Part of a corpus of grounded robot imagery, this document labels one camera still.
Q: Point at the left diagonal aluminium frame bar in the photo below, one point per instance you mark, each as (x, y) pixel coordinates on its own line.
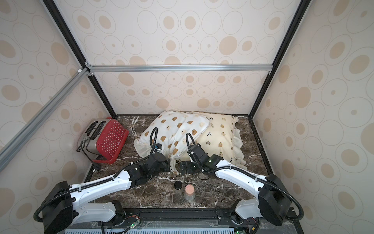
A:
(12, 148)

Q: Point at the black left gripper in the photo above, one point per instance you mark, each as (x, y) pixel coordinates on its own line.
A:
(168, 165)

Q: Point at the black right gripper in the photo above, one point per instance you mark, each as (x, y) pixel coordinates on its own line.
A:
(186, 166)

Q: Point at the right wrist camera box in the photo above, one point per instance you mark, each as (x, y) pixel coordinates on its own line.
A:
(197, 154)

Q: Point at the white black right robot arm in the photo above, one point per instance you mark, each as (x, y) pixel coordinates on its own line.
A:
(271, 199)

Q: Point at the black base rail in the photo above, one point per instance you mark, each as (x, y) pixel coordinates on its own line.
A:
(223, 216)

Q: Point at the horizontal aluminium frame bar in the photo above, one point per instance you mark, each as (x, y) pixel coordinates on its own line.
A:
(181, 68)

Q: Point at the cream teddy bear pillow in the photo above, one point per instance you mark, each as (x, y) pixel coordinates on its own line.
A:
(222, 138)

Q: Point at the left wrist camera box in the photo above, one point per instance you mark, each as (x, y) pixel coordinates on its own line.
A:
(158, 148)

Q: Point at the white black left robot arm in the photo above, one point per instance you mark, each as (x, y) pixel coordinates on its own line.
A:
(61, 206)

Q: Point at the white brown bear pillow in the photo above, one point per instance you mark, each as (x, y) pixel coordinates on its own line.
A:
(169, 129)

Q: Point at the black lid small jar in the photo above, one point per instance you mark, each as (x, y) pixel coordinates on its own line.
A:
(178, 187)

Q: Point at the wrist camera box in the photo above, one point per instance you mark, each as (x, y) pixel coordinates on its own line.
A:
(158, 148)
(197, 154)

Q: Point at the red polka dot toaster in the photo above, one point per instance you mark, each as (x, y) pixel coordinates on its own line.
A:
(103, 140)

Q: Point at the pink lid clear jar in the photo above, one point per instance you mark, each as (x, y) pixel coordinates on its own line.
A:
(189, 193)

